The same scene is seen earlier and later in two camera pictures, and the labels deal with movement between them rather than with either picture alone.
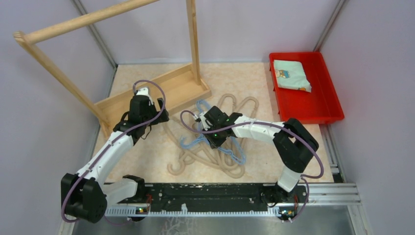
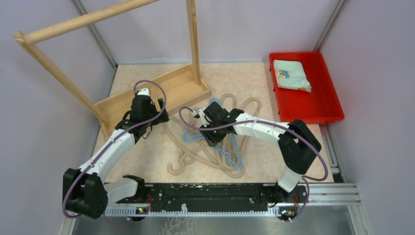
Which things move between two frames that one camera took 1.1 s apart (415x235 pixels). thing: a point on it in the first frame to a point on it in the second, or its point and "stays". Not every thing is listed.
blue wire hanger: (200, 101) to (216, 99)
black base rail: (151, 195) stays
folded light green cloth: (291, 75) stays
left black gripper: (152, 106) stays
